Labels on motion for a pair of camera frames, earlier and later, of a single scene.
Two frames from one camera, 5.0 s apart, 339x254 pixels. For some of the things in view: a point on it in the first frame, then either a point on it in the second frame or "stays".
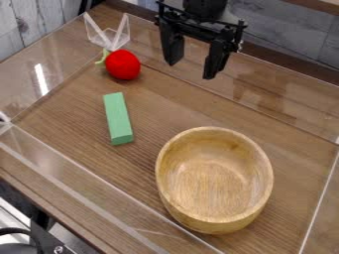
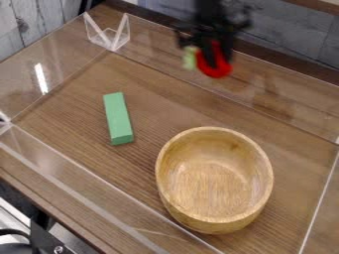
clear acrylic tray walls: (183, 164) stays
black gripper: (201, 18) to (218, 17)
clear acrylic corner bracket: (107, 38) stays
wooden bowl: (214, 180) stays
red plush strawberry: (121, 63) to (223, 69)
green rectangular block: (118, 118) stays
